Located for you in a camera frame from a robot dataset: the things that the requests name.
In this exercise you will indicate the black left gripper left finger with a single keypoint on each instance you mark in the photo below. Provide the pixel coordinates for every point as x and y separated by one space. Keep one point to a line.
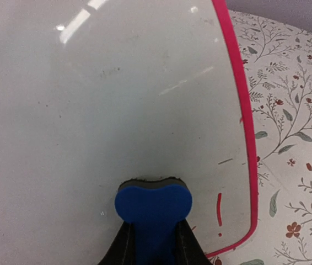
121 251

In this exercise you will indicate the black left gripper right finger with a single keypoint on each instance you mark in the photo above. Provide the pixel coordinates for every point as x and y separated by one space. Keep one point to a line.
188 250

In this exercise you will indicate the blue whiteboard eraser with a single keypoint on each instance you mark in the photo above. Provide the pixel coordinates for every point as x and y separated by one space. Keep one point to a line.
154 208

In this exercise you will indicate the pink framed whiteboard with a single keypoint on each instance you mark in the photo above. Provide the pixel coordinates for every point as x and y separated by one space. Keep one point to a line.
94 93

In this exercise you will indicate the floral table mat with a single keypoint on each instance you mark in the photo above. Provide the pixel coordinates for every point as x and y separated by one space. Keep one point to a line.
277 59

